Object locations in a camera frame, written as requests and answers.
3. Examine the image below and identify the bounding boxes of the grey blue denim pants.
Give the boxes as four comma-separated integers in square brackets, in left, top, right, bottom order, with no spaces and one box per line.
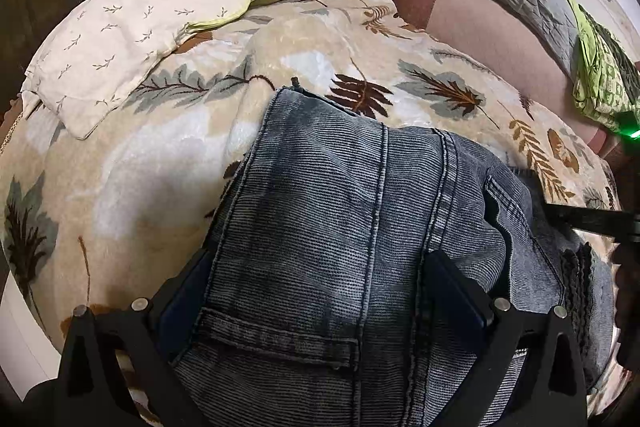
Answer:
[170,89,613,426]

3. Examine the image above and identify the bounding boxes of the person's right hand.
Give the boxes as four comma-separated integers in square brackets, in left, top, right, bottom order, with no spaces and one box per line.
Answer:
[612,243,639,374]

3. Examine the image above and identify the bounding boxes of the green patterned folded cloth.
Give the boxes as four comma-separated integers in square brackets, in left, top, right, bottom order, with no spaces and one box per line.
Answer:
[566,0,639,140]

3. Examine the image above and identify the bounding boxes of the leaf pattern beige blanket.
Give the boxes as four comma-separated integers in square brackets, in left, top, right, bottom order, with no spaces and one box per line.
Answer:
[0,0,632,427]

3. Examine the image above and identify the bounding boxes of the white patterned pillow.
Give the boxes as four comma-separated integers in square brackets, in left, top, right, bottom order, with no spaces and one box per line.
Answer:
[21,0,277,140]

